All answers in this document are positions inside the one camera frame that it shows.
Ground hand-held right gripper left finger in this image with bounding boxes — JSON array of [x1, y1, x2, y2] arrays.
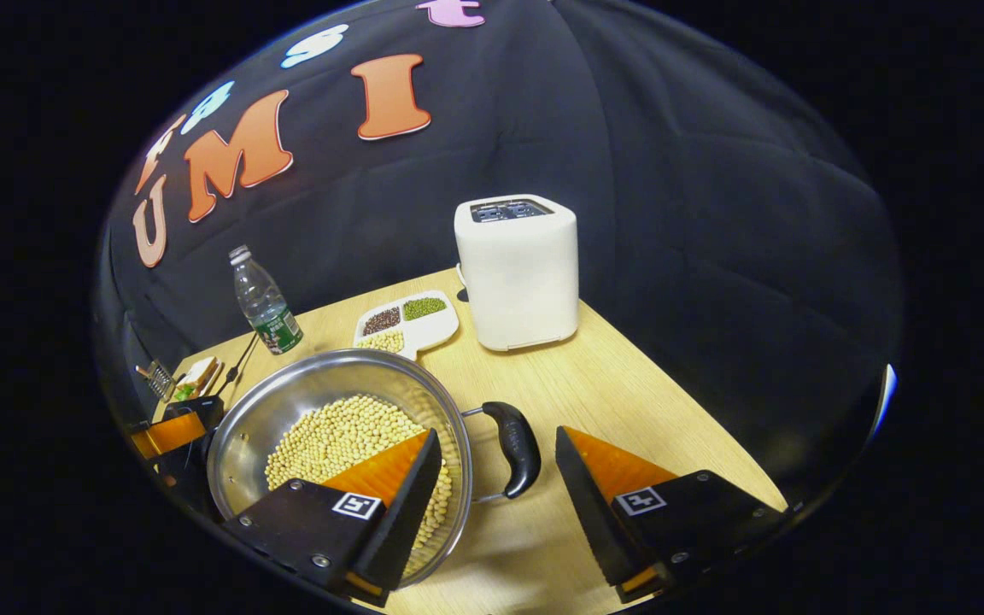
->
[[221, 428, 445, 609]]

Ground steel pot with black handle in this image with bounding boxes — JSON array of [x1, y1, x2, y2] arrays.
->
[[205, 348, 543, 591]]

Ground white divided bean dish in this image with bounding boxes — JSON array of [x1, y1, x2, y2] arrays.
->
[[352, 290, 461, 362]]

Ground heap of yellow soybeans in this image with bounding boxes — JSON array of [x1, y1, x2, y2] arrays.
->
[[263, 393, 455, 558]]

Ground small metal wire rack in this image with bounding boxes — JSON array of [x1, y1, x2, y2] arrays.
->
[[134, 360, 178, 403]]

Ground black power cable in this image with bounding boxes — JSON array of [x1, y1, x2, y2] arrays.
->
[[214, 332, 261, 399]]

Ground clear plastic water bottle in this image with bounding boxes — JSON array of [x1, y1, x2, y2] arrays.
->
[[228, 244, 306, 357]]

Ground white toaster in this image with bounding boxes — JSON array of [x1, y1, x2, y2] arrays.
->
[[453, 194, 581, 353]]

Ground black induction cooktop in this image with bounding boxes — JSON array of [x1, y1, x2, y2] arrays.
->
[[155, 395, 226, 518]]

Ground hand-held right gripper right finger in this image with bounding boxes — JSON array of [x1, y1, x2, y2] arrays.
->
[[553, 425, 794, 606]]

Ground black backdrop cloth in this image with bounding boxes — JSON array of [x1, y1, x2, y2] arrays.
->
[[95, 0, 903, 513]]

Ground sandwich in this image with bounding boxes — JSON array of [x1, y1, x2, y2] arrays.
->
[[171, 355, 225, 403]]

